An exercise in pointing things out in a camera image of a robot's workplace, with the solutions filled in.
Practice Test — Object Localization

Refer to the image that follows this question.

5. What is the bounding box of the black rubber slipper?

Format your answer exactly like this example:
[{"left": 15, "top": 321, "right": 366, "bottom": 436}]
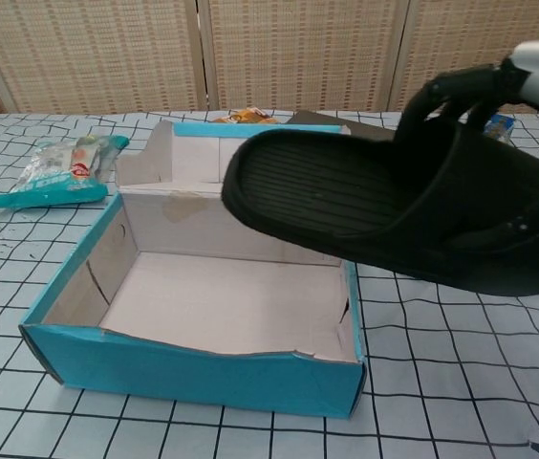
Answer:
[{"left": 220, "top": 112, "right": 539, "bottom": 298}]

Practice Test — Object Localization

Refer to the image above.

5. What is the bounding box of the blue rectangular carton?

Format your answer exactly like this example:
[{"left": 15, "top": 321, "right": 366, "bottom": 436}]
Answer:
[{"left": 483, "top": 114, "right": 515, "bottom": 143}]

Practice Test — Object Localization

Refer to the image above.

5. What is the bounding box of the orange snack package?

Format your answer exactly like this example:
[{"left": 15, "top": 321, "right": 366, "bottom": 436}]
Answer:
[{"left": 208, "top": 106, "right": 281, "bottom": 126}]

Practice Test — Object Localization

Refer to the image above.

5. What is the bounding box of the blue cardboard shoe box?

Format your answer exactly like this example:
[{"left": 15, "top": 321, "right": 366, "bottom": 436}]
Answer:
[{"left": 18, "top": 119, "right": 366, "bottom": 422}]

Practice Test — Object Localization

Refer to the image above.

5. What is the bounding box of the grey closed laptop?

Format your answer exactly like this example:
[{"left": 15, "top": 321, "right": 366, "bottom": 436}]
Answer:
[{"left": 285, "top": 109, "right": 402, "bottom": 145}]

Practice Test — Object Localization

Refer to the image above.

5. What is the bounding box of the woven folding screen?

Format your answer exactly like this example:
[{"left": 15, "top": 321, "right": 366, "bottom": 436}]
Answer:
[{"left": 0, "top": 0, "right": 539, "bottom": 116}]

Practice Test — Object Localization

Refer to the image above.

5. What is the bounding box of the white checkered tablecloth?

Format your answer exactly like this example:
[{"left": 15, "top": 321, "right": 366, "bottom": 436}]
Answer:
[{"left": 0, "top": 110, "right": 539, "bottom": 459}]

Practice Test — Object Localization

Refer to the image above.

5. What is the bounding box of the teal snack bag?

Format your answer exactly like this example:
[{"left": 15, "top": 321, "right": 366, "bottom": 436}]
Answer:
[{"left": 0, "top": 133, "right": 131, "bottom": 210}]

